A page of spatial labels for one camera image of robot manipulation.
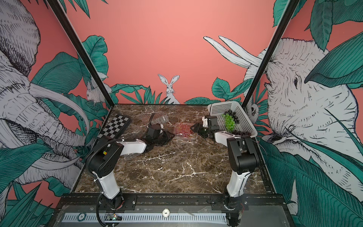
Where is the green grape bunch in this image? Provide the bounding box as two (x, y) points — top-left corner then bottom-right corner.
(222, 115), (235, 132)

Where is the red grape bunch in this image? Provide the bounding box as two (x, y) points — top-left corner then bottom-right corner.
(174, 123), (193, 136)

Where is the clear plastic clamshell container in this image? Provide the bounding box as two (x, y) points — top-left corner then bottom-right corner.
(173, 123), (197, 142)

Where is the white plastic perforated basket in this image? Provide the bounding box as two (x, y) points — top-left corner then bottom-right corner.
(208, 101), (258, 138)

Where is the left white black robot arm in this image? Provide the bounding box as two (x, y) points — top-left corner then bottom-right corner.
(86, 131), (175, 210)

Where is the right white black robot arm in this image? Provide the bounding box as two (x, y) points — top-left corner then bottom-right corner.
(190, 123), (260, 211)

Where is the dark purple grape bunch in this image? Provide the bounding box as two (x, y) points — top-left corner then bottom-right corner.
(223, 110), (240, 124)
(232, 130), (251, 137)

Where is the black white checkerboard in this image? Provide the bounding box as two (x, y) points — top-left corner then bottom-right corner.
(97, 115), (132, 139)

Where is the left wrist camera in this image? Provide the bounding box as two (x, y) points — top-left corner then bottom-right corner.
(146, 124), (163, 140)

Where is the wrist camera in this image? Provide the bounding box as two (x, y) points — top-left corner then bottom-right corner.
(202, 116), (220, 131)
(146, 124), (163, 140)

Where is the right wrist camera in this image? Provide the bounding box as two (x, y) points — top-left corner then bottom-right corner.
(202, 116), (220, 131)

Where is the black front mounting rail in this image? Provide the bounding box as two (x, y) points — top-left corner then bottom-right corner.
(56, 193), (288, 212)

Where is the white slotted cable duct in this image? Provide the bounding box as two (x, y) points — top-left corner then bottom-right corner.
(61, 213), (227, 224)

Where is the right black frame post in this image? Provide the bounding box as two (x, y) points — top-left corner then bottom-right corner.
(242, 0), (299, 109)

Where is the black frame post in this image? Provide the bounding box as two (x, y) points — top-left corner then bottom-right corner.
(47, 0), (114, 108)
(242, 0), (299, 109)

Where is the left black frame post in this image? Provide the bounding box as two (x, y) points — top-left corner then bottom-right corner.
(47, 0), (114, 108)

